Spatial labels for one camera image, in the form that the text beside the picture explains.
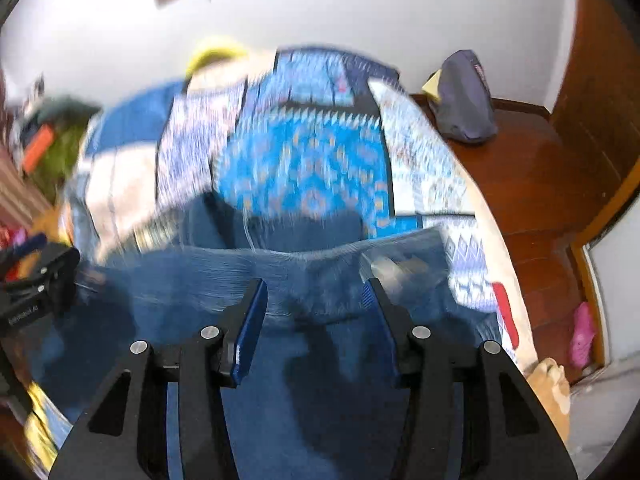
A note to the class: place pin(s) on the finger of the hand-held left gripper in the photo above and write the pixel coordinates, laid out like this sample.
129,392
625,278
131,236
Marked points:
31,244

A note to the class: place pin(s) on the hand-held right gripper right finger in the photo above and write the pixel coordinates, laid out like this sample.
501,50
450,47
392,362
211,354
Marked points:
381,312

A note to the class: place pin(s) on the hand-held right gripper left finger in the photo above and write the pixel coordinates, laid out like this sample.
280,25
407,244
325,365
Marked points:
250,330

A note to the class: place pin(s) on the blue denim jacket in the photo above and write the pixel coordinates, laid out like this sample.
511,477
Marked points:
310,300

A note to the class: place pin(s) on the green patterned cloth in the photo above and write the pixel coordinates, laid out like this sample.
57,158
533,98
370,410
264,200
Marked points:
60,155

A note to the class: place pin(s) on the orange box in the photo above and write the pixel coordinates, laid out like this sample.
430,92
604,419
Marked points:
37,150

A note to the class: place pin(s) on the yellow cloth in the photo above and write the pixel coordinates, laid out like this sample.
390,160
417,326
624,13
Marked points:
40,430

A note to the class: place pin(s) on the bed with patchwork blue bedspread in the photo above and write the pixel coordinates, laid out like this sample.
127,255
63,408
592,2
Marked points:
310,160

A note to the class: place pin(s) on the pink slipper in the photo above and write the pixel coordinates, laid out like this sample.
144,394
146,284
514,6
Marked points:
582,335

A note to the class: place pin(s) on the grey backpack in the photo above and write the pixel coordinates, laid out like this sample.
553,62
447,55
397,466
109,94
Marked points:
465,95

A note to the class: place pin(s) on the yellow curved foam piece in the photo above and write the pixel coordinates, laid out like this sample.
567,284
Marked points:
212,55

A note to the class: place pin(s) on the brown wooden door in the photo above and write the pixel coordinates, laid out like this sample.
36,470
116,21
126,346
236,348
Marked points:
600,85

